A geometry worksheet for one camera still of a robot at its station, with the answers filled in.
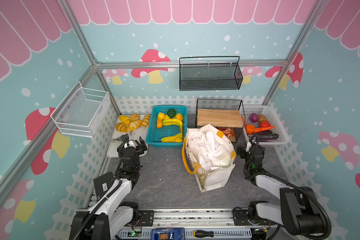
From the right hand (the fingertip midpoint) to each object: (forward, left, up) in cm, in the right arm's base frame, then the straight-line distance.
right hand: (249, 144), depth 89 cm
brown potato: (+28, -19, -7) cm, 34 cm away
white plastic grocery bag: (-5, +26, +3) cm, 26 cm away
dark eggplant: (+7, -15, -3) cm, 16 cm away
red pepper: (+20, -19, -6) cm, 28 cm away
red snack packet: (+12, +10, -2) cm, 15 cm away
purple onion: (+29, -14, -8) cm, 33 cm away
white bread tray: (+14, +75, -10) cm, 77 cm away
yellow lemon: (+27, +56, -4) cm, 62 cm away
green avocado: (+29, +48, -3) cm, 56 cm away
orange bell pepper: (+14, -5, -3) cm, 15 cm away
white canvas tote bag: (-22, +26, +2) cm, 34 cm away
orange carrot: (+16, -14, -6) cm, 22 cm away
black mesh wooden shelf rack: (+22, +14, +4) cm, 27 cm away
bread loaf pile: (+24, +82, -9) cm, 86 cm away
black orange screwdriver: (-43, +29, -9) cm, 53 cm away
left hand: (-2, +67, +6) cm, 67 cm away
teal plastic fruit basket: (+24, +51, -11) cm, 58 cm away
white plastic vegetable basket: (+26, -25, -4) cm, 37 cm away
